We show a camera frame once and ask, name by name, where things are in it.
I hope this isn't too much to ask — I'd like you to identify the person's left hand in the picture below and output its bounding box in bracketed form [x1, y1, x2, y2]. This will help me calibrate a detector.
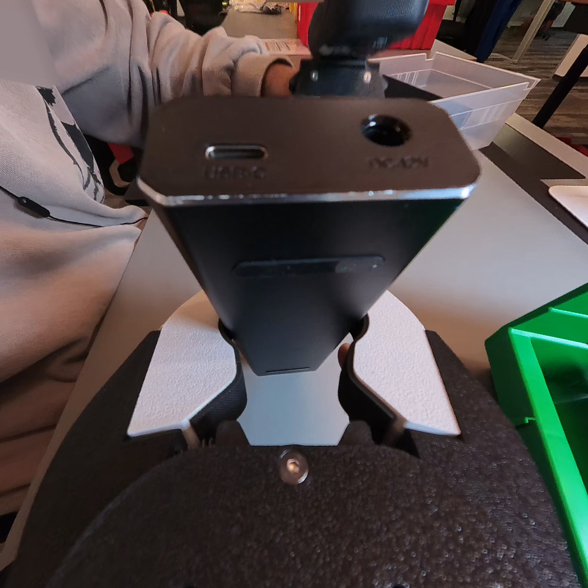
[261, 59, 299, 98]

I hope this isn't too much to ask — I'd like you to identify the black bin divider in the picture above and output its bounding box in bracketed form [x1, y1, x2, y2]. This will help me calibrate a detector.
[383, 76, 444, 101]

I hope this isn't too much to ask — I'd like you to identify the red background container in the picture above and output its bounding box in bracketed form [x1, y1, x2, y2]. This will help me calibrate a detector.
[388, 0, 460, 50]

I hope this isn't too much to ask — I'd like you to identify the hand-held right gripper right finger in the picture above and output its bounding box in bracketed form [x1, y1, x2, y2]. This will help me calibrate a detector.
[337, 289, 461, 455]

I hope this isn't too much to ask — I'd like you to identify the thin black clip-on cable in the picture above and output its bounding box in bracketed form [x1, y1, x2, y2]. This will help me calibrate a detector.
[0, 184, 148, 228]

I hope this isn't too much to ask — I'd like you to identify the clear plastic storage bin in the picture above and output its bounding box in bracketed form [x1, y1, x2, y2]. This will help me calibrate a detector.
[367, 39, 541, 151]

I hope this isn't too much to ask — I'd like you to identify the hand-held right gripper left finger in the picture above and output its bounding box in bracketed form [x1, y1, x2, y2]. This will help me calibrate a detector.
[126, 290, 249, 448]

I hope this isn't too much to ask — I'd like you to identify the instruction sheet on stand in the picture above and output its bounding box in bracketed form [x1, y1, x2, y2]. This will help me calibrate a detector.
[549, 185, 588, 229]

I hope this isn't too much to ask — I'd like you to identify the green plastic storage bin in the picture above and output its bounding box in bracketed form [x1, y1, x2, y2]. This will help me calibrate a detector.
[484, 282, 588, 586]

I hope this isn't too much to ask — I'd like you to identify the black multi-port usb hub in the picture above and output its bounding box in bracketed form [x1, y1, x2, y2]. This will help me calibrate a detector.
[136, 96, 481, 377]

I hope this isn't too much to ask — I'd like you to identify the red white paper label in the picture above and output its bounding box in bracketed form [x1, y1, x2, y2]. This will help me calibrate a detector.
[264, 39, 313, 58]

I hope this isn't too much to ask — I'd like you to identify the person's beige sweatshirt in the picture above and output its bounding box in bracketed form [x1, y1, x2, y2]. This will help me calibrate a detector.
[0, 78, 152, 515]

